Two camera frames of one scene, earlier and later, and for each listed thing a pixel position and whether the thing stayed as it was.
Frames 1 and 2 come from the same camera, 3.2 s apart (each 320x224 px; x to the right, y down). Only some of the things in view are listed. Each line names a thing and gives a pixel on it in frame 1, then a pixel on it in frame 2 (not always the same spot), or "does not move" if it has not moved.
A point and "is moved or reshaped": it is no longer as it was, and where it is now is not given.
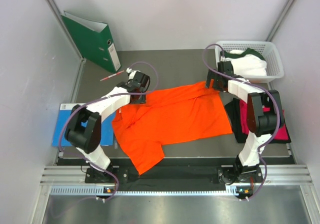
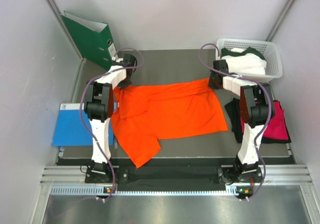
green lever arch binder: [95, 40] does not move
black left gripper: [142, 100] → [125, 84]
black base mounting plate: [173, 175] does not move
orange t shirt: [191, 110] is moved or reshaped
